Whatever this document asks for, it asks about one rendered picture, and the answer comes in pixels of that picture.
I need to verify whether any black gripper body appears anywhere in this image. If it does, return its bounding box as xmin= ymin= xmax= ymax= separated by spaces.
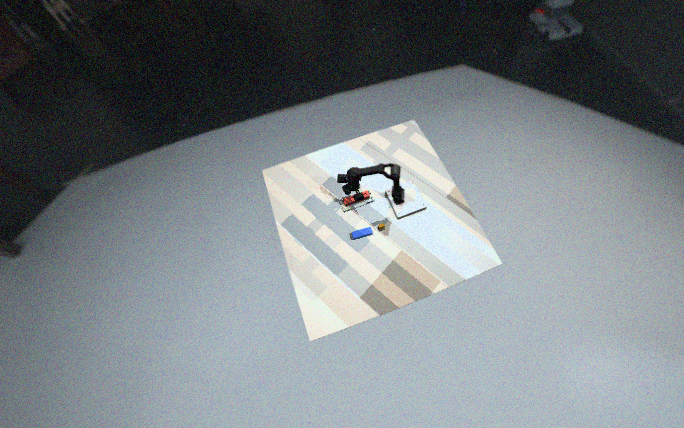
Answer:
xmin=350 ymin=183 xmax=364 ymax=202

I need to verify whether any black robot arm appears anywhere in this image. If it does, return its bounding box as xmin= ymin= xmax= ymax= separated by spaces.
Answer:
xmin=337 ymin=163 xmax=404 ymax=205

